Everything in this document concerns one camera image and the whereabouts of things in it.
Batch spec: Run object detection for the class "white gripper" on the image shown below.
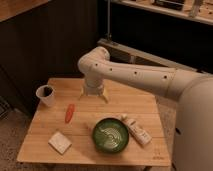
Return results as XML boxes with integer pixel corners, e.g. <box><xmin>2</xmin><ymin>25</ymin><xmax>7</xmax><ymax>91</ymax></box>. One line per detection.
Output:
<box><xmin>78</xmin><ymin>80</ymin><xmax>108</xmax><ymax>103</ymax></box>

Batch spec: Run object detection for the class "green ceramic bowl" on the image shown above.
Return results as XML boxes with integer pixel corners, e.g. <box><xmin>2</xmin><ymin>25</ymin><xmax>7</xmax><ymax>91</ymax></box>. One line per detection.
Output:
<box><xmin>92</xmin><ymin>118</ymin><xmax>129</xmax><ymax>154</ymax></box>

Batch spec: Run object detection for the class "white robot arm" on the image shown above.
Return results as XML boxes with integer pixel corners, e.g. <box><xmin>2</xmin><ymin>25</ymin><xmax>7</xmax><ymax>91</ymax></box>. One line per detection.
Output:
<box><xmin>78</xmin><ymin>46</ymin><xmax>213</xmax><ymax>171</ymax></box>

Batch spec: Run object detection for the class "orange carrot toy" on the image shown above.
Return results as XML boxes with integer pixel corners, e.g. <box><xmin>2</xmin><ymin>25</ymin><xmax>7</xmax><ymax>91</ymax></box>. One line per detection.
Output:
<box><xmin>65</xmin><ymin>104</ymin><xmax>75</xmax><ymax>123</ymax></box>

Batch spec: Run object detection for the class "white paper cup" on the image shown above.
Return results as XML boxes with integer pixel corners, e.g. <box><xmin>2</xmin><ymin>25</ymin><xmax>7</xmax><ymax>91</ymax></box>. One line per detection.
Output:
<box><xmin>36</xmin><ymin>85</ymin><xmax>54</xmax><ymax>107</ymax></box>

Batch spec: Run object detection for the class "long wooden bench beam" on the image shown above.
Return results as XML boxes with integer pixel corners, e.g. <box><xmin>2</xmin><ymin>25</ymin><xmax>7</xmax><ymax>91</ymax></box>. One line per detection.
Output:
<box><xmin>97</xmin><ymin>38</ymin><xmax>213</xmax><ymax>74</ymax></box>

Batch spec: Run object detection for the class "wooden table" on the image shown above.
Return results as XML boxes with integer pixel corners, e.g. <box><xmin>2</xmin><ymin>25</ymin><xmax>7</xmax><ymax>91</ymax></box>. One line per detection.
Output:
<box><xmin>16</xmin><ymin>77</ymin><xmax>172</xmax><ymax>168</ymax></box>

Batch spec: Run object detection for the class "white rectangular sponge block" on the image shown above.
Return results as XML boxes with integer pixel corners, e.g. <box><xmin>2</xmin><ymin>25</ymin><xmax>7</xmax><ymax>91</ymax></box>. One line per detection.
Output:
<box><xmin>48</xmin><ymin>131</ymin><xmax>72</xmax><ymax>155</ymax></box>

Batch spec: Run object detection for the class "metal vertical pole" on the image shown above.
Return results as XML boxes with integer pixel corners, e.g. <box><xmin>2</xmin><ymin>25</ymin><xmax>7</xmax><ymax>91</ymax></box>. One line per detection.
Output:
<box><xmin>107</xmin><ymin>0</ymin><xmax>111</xmax><ymax>41</ymax></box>

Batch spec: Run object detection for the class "wooden shelf with items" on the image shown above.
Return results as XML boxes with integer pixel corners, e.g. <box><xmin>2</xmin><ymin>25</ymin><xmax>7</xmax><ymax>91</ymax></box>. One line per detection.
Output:
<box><xmin>111</xmin><ymin>0</ymin><xmax>213</xmax><ymax>26</ymax></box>

